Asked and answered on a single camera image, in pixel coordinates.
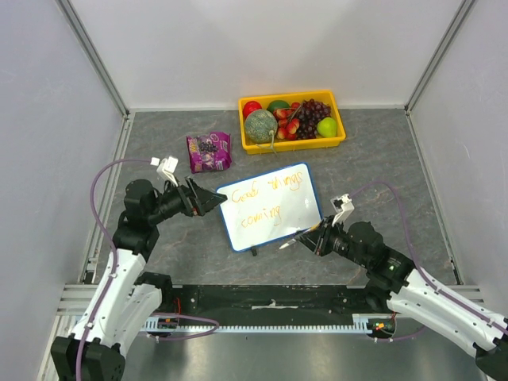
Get purple grape bunch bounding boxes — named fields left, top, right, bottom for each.
left=295, top=99, right=331, bottom=140

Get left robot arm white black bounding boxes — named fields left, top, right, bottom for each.
left=50, top=179, right=228, bottom=380

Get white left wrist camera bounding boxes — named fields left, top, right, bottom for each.
left=150, top=156, right=179, bottom=187

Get blue framed whiteboard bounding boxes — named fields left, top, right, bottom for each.
left=216, top=162, right=322, bottom=252

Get green pear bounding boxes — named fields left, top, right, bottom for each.
left=317, top=117, right=337, bottom=138

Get yellow plastic fruit bin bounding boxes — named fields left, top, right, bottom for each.
left=238, top=90, right=346, bottom=155

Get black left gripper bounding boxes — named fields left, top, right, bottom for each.
left=148, top=175, right=226, bottom=225

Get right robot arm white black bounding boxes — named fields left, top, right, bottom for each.
left=294, top=217, right=507, bottom=380

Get aluminium frame post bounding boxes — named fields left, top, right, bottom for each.
left=404, top=0, right=476, bottom=116
left=56, top=0, right=130, bottom=117

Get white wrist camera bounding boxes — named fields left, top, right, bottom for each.
left=330, top=194, right=354, bottom=226
left=150, top=156, right=179, bottom=187

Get green netted melon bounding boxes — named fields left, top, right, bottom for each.
left=244, top=110, right=278, bottom=144

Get red cherry cluster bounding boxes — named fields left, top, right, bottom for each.
left=273, top=102, right=302, bottom=140

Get red apple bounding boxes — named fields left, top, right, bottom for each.
left=242, top=101, right=262, bottom=119

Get purple snack bag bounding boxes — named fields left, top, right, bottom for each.
left=187, top=132, right=233, bottom=174

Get left aluminium frame post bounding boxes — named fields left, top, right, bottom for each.
left=56, top=0, right=130, bottom=117

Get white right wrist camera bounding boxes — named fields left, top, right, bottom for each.
left=330, top=194, right=354, bottom=226

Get white marker with yellow cap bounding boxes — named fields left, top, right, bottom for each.
left=279, top=225, right=319, bottom=251

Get white slotted cable duct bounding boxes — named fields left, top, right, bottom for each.
left=140, top=316, right=394, bottom=337

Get dark green round fruit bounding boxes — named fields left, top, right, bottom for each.
left=267, top=99, right=290, bottom=114

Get right aluminium frame post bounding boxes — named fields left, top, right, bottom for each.
left=404, top=0, right=476, bottom=116

